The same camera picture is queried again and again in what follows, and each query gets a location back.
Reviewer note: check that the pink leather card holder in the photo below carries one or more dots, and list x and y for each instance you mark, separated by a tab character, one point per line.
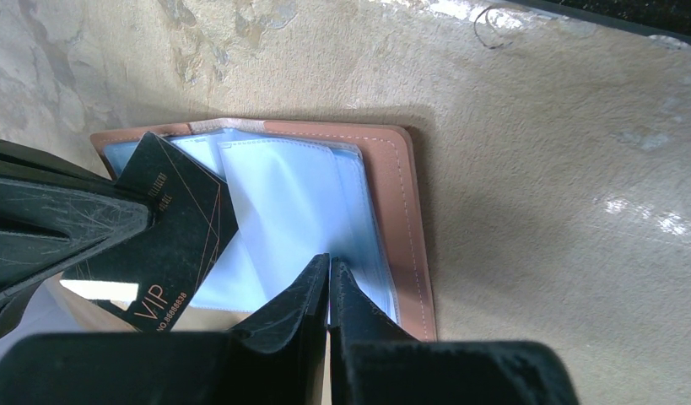
299	189

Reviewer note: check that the black VIP card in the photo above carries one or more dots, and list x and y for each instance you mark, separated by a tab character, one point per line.
148	280

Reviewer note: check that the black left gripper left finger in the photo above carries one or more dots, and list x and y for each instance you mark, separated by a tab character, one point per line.
274	356

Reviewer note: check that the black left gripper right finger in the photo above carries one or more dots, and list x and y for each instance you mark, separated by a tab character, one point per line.
374	361

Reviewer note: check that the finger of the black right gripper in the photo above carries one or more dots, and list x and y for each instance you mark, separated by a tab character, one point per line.
55	214

